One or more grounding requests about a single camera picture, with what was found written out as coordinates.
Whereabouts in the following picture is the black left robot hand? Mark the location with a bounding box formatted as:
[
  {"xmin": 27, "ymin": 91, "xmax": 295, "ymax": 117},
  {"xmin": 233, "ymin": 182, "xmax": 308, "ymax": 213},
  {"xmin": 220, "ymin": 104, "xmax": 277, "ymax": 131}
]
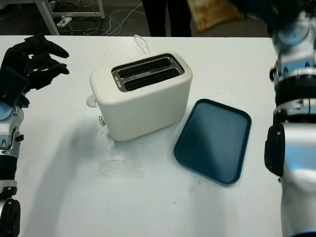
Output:
[{"xmin": 0, "ymin": 34, "xmax": 70, "ymax": 92}]

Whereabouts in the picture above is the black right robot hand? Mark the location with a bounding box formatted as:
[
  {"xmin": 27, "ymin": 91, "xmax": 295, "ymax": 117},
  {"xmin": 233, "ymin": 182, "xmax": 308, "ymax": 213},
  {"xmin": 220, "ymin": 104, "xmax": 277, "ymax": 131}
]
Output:
[{"xmin": 232, "ymin": 0, "xmax": 275, "ymax": 27}]

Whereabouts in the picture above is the browned toast slice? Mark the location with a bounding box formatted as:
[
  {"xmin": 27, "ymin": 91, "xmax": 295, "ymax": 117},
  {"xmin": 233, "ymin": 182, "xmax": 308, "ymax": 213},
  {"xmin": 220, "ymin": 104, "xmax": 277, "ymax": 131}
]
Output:
[{"xmin": 186, "ymin": 0, "xmax": 245, "ymax": 35}]

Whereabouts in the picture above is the cream two-slot toaster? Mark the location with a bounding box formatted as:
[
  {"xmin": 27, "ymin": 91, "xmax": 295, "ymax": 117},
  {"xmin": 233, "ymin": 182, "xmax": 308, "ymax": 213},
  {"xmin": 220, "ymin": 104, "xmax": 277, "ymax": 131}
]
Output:
[{"xmin": 85, "ymin": 52, "xmax": 193, "ymax": 142}]

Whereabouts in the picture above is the white power strip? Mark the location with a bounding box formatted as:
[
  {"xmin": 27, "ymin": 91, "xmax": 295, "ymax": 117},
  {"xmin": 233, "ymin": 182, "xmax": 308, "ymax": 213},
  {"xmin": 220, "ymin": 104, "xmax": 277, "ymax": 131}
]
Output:
[{"xmin": 56, "ymin": 16, "xmax": 73, "ymax": 27}]

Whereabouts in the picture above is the dark teal plastic tray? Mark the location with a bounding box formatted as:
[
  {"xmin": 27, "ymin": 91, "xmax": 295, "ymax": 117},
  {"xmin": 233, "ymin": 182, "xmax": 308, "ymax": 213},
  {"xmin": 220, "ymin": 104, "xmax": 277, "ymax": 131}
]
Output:
[{"xmin": 173, "ymin": 98, "xmax": 252, "ymax": 185}]

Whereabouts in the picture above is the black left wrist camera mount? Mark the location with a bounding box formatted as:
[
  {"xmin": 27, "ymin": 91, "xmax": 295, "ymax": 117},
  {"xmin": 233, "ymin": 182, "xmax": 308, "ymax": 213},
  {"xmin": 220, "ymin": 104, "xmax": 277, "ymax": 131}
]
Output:
[{"xmin": 0, "ymin": 66, "xmax": 30, "ymax": 104}]

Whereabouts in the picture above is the white metal table frame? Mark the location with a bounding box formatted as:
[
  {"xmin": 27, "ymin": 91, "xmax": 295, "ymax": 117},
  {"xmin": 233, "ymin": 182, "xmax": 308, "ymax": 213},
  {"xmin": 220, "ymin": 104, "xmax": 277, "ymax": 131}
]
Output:
[{"xmin": 37, "ymin": 0, "xmax": 106, "ymax": 37}]

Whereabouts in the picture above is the white floor cable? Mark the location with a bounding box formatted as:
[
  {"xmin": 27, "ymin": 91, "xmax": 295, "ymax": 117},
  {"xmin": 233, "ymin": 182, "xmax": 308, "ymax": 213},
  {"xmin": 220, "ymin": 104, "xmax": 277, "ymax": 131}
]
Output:
[{"xmin": 70, "ymin": 2, "xmax": 144, "ymax": 37}]

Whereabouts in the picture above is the white toaster power cord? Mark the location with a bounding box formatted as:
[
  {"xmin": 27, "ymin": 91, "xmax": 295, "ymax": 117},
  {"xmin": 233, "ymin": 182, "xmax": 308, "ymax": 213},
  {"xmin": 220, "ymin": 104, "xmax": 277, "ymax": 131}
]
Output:
[{"xmin": 133, "ymin": 34, "xmax": 150, "ymax": 55}]

